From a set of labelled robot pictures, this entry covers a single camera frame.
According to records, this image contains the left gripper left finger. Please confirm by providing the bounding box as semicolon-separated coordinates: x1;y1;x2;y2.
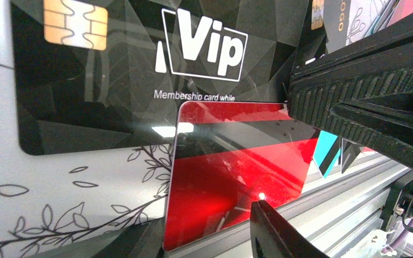
250;200;328;258

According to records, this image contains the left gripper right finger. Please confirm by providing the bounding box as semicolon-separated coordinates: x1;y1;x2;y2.
287;2;413;169

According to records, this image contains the red card front edge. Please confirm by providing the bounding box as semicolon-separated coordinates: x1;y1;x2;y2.
163;101;320;251

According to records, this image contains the teal card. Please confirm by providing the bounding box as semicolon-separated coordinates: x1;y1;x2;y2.
313;131;341;178

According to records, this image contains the black VIP card front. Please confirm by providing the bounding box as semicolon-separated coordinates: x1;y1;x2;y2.
10;1;308;155

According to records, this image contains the floral table mat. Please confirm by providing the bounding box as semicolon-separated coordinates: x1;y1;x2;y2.
0;1;176;257

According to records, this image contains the aluminium rail frame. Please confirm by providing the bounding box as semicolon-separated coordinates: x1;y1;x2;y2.
163;149;413;258

